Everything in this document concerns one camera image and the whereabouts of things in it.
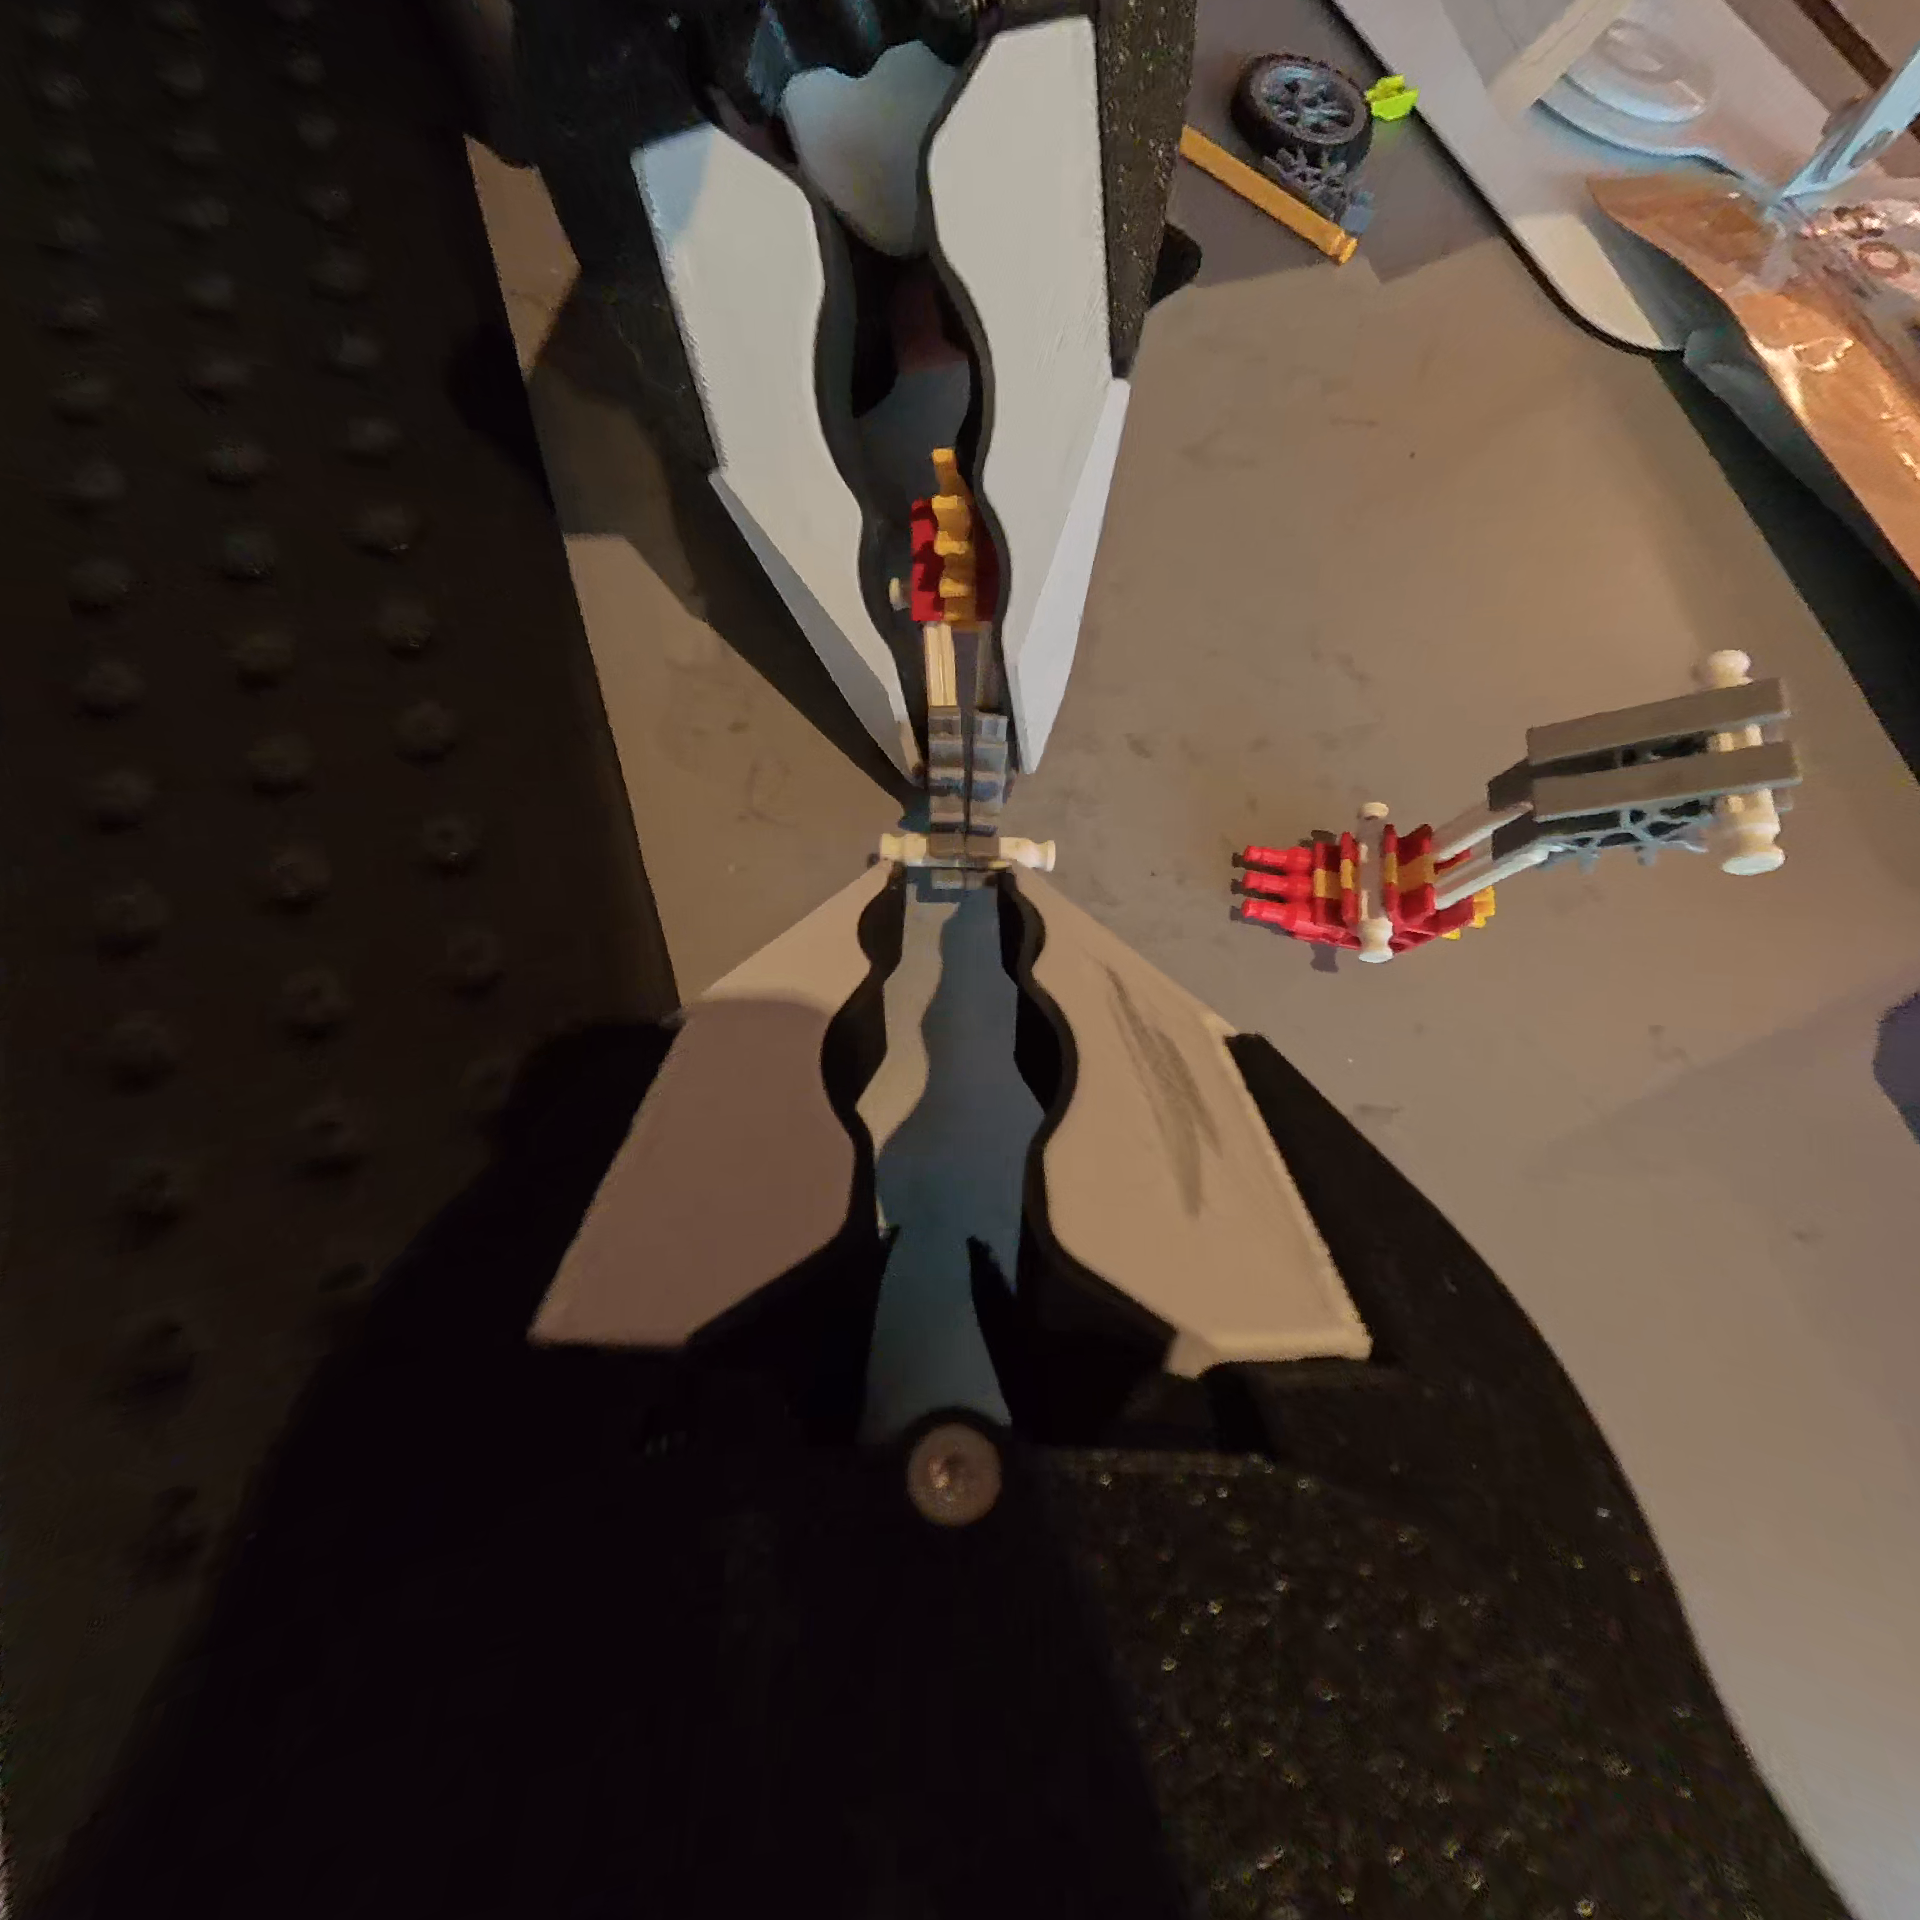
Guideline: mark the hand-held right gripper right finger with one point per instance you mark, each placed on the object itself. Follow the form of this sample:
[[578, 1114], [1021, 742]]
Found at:
[[1201, 1202]]

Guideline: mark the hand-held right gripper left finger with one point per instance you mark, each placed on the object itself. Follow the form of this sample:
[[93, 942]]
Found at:
[[706, 1202]]

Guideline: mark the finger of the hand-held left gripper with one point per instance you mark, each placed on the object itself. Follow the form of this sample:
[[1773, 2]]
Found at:
[[1043, 301], [750, 376]]

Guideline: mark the red and yellow toy assembly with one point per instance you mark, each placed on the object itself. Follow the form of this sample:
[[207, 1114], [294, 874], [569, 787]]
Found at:
[[950, 557]]

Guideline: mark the yellow toy rod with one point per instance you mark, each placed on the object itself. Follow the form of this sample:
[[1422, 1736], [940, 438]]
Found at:
[[1244, 181]]

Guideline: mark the toy wheel with grey hub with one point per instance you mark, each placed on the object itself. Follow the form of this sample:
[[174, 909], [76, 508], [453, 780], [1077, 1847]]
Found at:
[[1299, 106]]

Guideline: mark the grey snowflake toy connector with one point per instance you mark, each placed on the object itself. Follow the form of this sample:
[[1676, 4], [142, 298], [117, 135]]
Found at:
[[1321, 181]]

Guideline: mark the green toy connector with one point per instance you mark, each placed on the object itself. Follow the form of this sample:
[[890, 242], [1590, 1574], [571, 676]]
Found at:
[[1391, 99]]

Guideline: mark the white document stand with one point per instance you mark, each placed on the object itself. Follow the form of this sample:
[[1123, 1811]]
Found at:
[[1500, 150]]

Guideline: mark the black dimpled pad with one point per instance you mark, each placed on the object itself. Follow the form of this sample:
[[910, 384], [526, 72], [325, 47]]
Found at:
[[225, 599]]

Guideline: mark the grey and red toy model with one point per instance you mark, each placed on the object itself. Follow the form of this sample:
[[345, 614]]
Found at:
[[1651, 750]]

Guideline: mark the foil toy packaging bag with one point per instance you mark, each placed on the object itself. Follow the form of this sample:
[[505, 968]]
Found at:
[[1799, 346]]

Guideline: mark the pale slotted strut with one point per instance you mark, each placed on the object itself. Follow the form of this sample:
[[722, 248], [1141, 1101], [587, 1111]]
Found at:
[[1845, 135]]

